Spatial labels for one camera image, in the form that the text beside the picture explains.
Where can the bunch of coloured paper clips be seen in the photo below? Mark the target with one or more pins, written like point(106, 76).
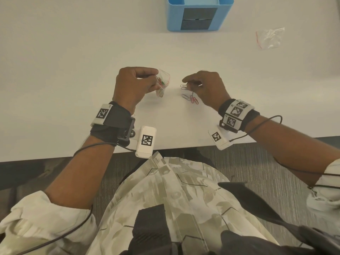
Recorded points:
point(161, 81)

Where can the person's right thumb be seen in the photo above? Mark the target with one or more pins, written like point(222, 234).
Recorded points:
point(195, 83)

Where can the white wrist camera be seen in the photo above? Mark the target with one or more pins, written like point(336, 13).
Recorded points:
point(219, 138)
point(146, 142)

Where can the person's left thumb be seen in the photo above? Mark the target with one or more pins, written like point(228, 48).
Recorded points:
point(152, 84)

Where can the blue desk organizer box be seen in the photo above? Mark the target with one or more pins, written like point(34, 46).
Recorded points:
point(199, 15)

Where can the empty clear zip bag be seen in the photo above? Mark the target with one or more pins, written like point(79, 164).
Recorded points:
point(271, 37)

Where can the person's right forearm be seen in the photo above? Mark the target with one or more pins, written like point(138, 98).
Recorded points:
point(289, 148)

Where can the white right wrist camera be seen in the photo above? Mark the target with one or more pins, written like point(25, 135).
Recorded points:
point(219, 138)

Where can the person's right hand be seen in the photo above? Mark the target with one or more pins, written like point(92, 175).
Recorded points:
point(211, 87)

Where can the black chest harness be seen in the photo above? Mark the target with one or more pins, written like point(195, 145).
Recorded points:
point(151, 231)

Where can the small clear plastic bag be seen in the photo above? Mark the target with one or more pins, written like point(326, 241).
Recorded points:
point(164, 88)

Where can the camouflage shirt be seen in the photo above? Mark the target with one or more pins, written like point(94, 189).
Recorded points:
point(172, 199)

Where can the person's left hand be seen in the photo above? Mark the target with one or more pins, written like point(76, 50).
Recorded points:
point(127, 84)

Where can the black left wrist band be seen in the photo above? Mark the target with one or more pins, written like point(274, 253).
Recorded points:
point(113, 122)

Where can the person's left forearm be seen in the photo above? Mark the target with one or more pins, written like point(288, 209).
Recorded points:
point(79, 172)

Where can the black wrist band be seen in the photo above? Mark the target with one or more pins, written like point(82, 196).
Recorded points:
point(237, 114)
point(113, 122)

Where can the black right wrist band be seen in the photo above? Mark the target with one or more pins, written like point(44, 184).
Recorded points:
point(237, 114)

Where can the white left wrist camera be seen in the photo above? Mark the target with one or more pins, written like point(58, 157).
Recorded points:
point(146, 142)

